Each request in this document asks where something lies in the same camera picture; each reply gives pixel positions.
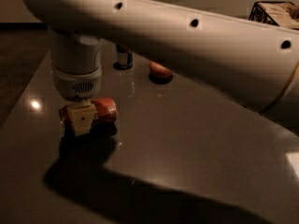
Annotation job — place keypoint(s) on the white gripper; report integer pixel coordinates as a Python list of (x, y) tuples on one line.
[(76, 85)]

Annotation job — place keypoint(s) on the red coke can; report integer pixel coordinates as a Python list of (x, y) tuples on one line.
[(106, 112)]

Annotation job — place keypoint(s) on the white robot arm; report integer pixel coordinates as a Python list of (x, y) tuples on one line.
[(254, 64)]

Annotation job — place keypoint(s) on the blue silver energy drink can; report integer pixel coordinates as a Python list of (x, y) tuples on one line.
[(124, 57)]

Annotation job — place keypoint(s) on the red apple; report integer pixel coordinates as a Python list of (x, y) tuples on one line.
[(158, 71)]

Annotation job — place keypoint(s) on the black wire basket with packets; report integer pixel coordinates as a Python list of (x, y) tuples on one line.
[(275, 13)]

